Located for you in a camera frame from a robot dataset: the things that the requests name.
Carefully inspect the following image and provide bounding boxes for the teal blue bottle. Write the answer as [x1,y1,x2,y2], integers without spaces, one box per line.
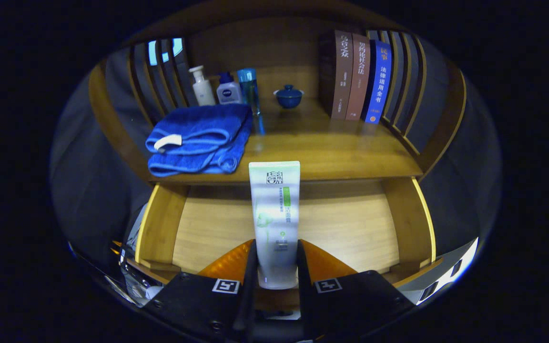
[237,68,261,117]

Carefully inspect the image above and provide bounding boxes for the white green cosmetic tube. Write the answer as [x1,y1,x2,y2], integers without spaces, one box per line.
[248,161,301,290]

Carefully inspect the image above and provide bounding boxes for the wooden drawer with black knob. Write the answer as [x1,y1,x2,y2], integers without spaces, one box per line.
[124,177,444,310]

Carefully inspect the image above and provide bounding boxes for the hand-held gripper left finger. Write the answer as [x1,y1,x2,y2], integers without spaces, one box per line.
[143,238,258,341]

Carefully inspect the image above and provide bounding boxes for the white lotion bottle blue cap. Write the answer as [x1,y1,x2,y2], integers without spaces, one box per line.
[216,72,243,105]

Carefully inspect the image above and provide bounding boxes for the folded blue towel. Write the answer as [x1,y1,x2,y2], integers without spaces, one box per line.
[145,103,254,178]

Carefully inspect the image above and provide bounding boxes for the wooden countertop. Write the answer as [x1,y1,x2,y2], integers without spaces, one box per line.
[148,98,423,186]

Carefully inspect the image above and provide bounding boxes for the dark brown book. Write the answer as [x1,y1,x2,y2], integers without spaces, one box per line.
[320,30,354,120]

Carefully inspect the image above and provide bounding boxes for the blue book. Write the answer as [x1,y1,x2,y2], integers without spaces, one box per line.
[362,40,392,124]

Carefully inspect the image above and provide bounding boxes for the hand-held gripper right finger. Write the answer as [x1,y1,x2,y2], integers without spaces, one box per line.
[296,238,416,341]

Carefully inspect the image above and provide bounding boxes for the white pump bottle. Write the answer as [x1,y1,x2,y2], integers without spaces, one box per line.
[189,65,216,107]

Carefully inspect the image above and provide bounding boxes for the light brown book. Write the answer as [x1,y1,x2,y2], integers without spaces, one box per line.
[345,33,371,121]

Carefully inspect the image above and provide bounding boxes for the blue lidded teacup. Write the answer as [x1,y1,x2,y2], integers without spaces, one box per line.
[274,85,305,110]

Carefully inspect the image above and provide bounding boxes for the wooden cabinet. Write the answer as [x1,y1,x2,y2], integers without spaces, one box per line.
[88,0,468,286]

